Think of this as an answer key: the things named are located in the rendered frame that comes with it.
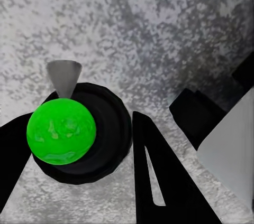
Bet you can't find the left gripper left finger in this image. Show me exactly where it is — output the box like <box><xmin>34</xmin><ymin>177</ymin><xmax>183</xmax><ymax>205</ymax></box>
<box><xmin>0</xmin><ymin>113</ymin><xmax>32</xmax><ymax>213</ymax></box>

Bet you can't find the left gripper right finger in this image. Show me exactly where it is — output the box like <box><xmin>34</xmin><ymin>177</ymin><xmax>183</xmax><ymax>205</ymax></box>
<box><xmin>132</xmin><ymin>111</ymin><xmax>222</xmax><ymax>224</ymax></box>

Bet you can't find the insectifuge atomizer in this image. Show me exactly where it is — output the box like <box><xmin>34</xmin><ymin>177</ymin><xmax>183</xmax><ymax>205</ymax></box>
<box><xmin>26</xmin><ymin>60</ymin><xmax>133</xmax><ymax>185</ymax></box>

